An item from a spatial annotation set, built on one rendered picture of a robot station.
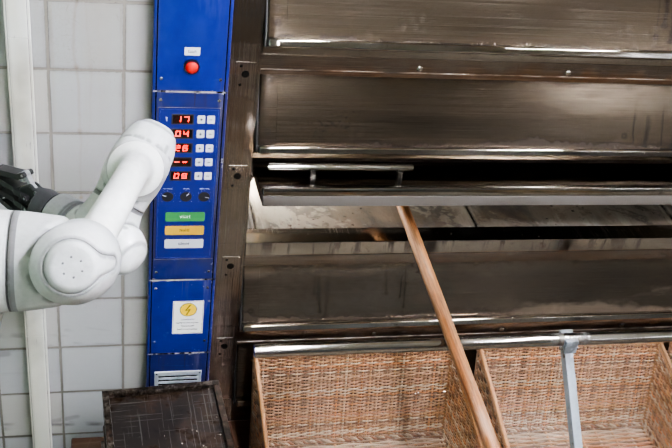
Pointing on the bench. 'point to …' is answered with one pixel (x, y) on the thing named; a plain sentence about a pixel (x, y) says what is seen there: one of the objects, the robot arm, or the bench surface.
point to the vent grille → (176, 377)
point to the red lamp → (192, 60)
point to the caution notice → (187, 317)
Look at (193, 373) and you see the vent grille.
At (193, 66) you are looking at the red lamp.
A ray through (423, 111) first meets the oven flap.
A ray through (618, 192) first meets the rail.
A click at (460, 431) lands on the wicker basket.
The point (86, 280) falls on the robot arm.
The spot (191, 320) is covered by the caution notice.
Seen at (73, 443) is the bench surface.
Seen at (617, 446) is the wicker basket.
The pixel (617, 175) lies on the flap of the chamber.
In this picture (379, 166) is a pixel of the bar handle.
